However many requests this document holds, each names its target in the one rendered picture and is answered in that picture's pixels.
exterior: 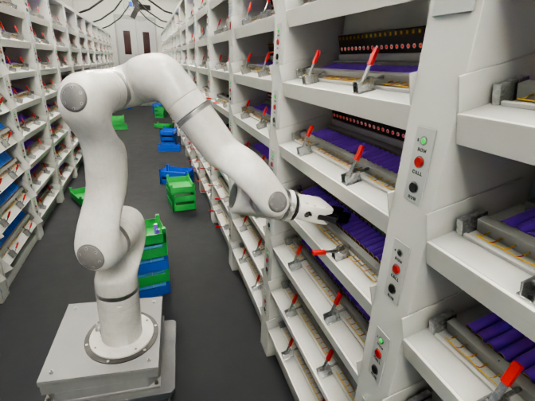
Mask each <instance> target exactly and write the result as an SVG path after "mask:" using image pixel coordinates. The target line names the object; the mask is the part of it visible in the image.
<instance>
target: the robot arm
mask: <svg viewBox="0 0 535 401"><path fill-rule="evenodd" d="M153 101H158V102H160V104H161V105H162V106H163V107H164V108H165V109H166V111H167V112H168V113H169V115H170V116H171V117H172V119H173V120H174V121H175V122H176V123H177V125H178V126H179V127H180V128H181V130H182V131H183V132H184V134H185V135H186V137H187V138H188V139H189V140H190V141H191V142H192V143H193V145H194V146H195V147H196V149H197V150H198V151H199V152H200V154H201V155H202V156H203V158H204V159H205V160H206V161H207V162H208V163H209V164H210V165H211V166H212V167H214V168H216V169H218V170H220V171H221V172H222V173H224V174H226V175H227V176H228V177H230V178H231V179H232V180H233V181H235V182H234V183H233V185H232V188H231V191H230V194H229V200H228V205H229V209H230V211H231V213H235V214H240V215H246V216H255V217H260V218H266V219H271V220H281V221H289V220H293V219H297V220H303V221H306V222H310V223H314V224H325V225H327V224H328V222H331V223H333V224H336V223H337V222H338V223H343V224H348V221H349V219H350V216H351V213H349V212H343V210H344V208H342V207H338V206H333V205H332V206H331V205H329V204H327V203H326V202H325V201H324V200H323V199H322V198H320V197H315V196H309V195H303V194H297V193H295V192H294V191H293V190H290V189H285V188H284V187H283V186H282V184H281V183H280V181H279V179H278V178H277V176H276V175H275V174H274V173H273V172H272V170H271V169H270V168H269V166H268V165H267V164H266V163H265V161H264V160H263V159H262V158H261V157H260V156H259V155H257V154H256V153H255V152H253V151H252V150H250V149H249V148H247V147H246V146H244V145H243V144H241V143H240V142H238V141H237V140H236V139H235V138H234V136H233V135H232V133H231V132H230V131H229V129H228V128H227V127H226V125H225V124H224V122H223V121H222V120H221V118H220V116H219V115H218V114H217V113H216V112H215V110H214V109H213V107H212V106H211V104H210V103H209V101H208V100H207V99H206V98H205V96H204V95H203V94H202V92H201V91H200V89H199V88H198V87H197V85H196V84H195V83H194V82H193V80H192V79H191V77H190V76H189V74H188V73H187V72H186V70H185V69H184V68H183V67H182V66H181V65H180V64H179V63H178V62H177V61H176V60H175V59H174V58H172V57H171V56H168V55H166V54H163V53H146V54H142V55H139V56H135V57H132V58H131V59H130V60H129V61H127V62H126V63H124V64H121V65H119V66H116V67H113V68H106V69H95V70H85V71H80V72H74V73H73V74H71V75H69V76H66V77H65V78H64V79H63V80H62V81H61V84H60V86H59V88H58V92H57V103H58V107H59V111H60V113H61V116H62V118H63V120H64V121H65V123H66V124H67V125H68V127H69V128H70V129H71V130H72V132H73V133H74V135H75V136H76V137H77V139H78V141H79V143H80V146H81V149H82V152H83V157H84V171H85V179H86V188H85V194H84V201H83V204H82V207H81V210H80V216H79V219H78V223H77V226H76V234H75V241H74V249H75V253H76V257H77V259H78V260H79V262H80V263H81V264H82V265H83V266H84V267H86V268H88V269H89V270H92V271H95V272H96V274H95V278H94V287H95V293H96V304H97V309H98V315H99V321H100V323H96V327H95V328H94V329H93V331H92V333H91V336H90V338H89V345H90V348H91V350H92V351H93V352H94V353H95V354H96V355H97V356H100V357H102V358H105V359H120V358H124V357H128V356H131V355H133V354H136V353H137V352H139V351H140V350H142V349H143V348H145V346H146V345H147V344H148V343H149V342H150V340H151V338H152V337H153V333H154V326H153V323H152V322H151V320H150V319H149V318H148V317H146V316H145V315H142V314H141V306H140V297H139V277H138V272H139V265H140V262H141V258H142V255H143V249H144V246H145V241H146V224H145V220H144V219H143V216H142V214H141V213H140V212H139V211H138V210H137V209H135V208H132V207H130V206H123V204H124V201H125V197H126V194H127V180H128V168H127V151H126V147H125V145H124V144H123V142H122V141H121V139H120V138H119V137H118V135H117V134H116V132H115V130H114V128H113V126H112V123H111V116H112V113H113V112H117V111H121V110H123V109H127V108H129V107H134V106H137V105H140V104H143V103H149V102H153Z"/></svg>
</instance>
